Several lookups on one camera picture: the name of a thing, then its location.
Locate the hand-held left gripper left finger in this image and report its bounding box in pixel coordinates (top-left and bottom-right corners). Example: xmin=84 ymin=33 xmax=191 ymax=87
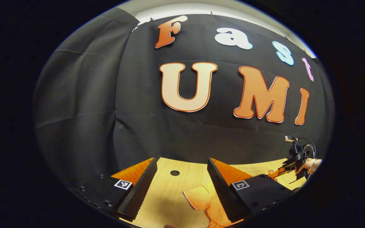
xmin=72 ymin=157 xmax=158 ymax=222

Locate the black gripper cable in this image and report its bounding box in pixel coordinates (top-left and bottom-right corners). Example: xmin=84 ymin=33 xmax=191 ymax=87
xmin=299 ymin=137 xmax=317 ymax=159

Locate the orange T-shirt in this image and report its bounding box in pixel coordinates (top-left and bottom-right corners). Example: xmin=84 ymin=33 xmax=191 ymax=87
xmin=182 ymin=170 xmax=278 ymax=228

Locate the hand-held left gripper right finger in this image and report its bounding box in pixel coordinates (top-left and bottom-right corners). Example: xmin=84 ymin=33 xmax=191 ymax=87
xmin=207 ymin=158 xmax=297 ymax=223

